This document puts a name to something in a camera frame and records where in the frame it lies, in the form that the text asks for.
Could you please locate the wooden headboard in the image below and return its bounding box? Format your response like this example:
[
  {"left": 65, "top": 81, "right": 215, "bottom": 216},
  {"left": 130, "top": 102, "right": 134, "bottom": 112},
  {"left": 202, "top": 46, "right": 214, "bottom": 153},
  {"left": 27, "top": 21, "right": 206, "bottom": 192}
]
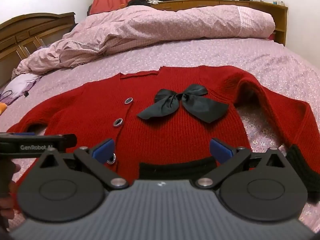
[{"left": 0, "top": 12, "right": 77, "bottom": 88}]

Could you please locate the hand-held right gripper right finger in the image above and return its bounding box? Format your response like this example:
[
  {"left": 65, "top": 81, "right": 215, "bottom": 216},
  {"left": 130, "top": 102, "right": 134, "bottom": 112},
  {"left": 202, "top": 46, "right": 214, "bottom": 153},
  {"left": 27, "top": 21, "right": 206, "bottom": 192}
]
[{"left": 195, "top": 137, "right": 287, "bottom": 190}]

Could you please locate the person's left hand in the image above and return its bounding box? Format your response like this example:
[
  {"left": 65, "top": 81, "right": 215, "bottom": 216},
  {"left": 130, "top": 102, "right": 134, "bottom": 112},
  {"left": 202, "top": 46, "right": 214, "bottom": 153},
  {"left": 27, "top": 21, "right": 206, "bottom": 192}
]
[{"left": 0, "top": 162, "right": 22, "bottom": 222}]

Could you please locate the light purple cloth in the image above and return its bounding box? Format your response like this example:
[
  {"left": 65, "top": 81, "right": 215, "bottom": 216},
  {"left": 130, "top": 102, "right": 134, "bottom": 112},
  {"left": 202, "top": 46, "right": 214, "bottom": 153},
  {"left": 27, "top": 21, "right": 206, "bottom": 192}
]
[{"left": 0, "top": 76, "right": 42, "bottom": 106}]

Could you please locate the pink floral duvet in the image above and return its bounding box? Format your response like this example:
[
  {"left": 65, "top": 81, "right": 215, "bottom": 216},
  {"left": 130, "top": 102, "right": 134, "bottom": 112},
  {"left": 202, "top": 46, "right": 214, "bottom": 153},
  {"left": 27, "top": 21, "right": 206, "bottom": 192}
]
[{"left": 11, "top": 4, "right": 276, "bottom": 75}]

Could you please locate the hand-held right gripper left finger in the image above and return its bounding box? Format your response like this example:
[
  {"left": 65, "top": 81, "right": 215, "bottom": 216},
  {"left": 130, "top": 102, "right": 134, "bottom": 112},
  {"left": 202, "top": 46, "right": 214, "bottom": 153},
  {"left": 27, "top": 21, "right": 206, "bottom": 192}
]
[{"left": 37, "top": 138, "right": 129, "bottom": 190}]

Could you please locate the red knitted cardigan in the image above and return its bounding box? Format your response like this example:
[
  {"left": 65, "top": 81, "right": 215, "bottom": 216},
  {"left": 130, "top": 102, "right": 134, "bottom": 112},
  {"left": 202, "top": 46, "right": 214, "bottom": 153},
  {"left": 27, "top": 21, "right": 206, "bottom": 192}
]
[{"left": 6, "top": 65, "right": 320, "bottom": 203}]

